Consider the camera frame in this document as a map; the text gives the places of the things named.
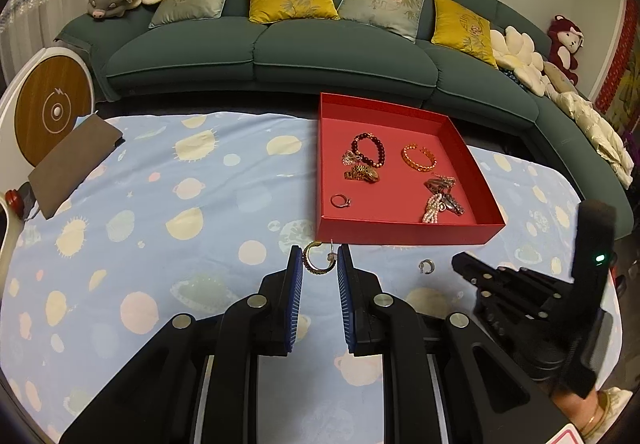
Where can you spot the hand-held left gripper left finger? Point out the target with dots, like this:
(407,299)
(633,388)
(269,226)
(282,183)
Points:
(296,284)

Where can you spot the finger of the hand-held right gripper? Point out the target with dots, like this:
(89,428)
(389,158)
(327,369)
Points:
(500,279)
(500,314)

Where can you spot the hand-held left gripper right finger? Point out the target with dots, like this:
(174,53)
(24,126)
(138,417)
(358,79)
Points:
(344,289)

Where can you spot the metal hoop earring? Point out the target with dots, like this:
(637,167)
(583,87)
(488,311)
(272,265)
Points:
(422,266)
(307,264)

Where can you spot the red tray box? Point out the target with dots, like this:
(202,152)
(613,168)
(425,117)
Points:
(390,194)

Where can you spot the person's right forearm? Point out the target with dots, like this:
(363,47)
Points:
(600,406)

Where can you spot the small sparkly pendant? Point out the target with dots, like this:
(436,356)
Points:
(351,157)

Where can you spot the cream quilted cushion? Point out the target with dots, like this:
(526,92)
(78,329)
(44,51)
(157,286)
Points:
(592,133)

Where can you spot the tan small cushion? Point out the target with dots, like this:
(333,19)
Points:
(560,78)

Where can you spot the cream flower cushion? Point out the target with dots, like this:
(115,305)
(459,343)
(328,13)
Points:
(517,56)

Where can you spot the dark green sofa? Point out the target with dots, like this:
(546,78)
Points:
(340,58)

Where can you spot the red monkey plush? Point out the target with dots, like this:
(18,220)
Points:
(565,43)

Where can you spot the brown pouch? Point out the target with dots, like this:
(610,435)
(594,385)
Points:
(70,163)

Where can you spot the round wooden white device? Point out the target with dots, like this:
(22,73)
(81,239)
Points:
(50,98)

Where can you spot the white curtain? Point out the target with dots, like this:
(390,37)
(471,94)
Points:
(35,18)

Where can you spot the red wall hanging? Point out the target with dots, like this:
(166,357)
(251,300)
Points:
(615,63)

